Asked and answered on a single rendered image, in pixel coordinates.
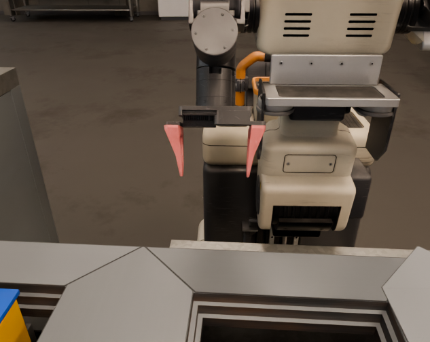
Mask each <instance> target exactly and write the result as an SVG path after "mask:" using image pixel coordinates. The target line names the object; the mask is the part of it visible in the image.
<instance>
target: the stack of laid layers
mask: <svg viewBox="0 0 430 342"><path fill-rule="evenodd" d="M66 286H67V285H66ZM66 286H49V285H35V284H8V283H0V288H4V289H18V290H19V291H20V294H19V296H18V298H17V299H16V300H17V302H18V306H19V308H20V311H21V314H22V316H30V317H42V318H49V317H50V316H51V314H52V312H53V310H54V308H55V307H56V304H57V302H58V300H59V298H60V297H61V295H62V293H63V291H64V289H65V288H66ZM203 326H220V327H232V328H257V329H270V330H295V331H308V332H322V333H346V334H360V335H373V336H374V338H375V340H376V342H408V341H407V339H406V337H405V335H404V333H403V331H402V329H401V327H400V325H399V322H398V321H397V318H396V317H395V314H394V313H393V310H392V309H391V306H390V305H389V302H388V301H387V302H383V301H356V300H341V299H314V298H299V297H272V296H257V295H243V294H216V293H202V292H194V291H193V297H192V306H191V310H190V319H189V324H188V329H187V338H186V342H201V339H202V327H203Z"/></svg>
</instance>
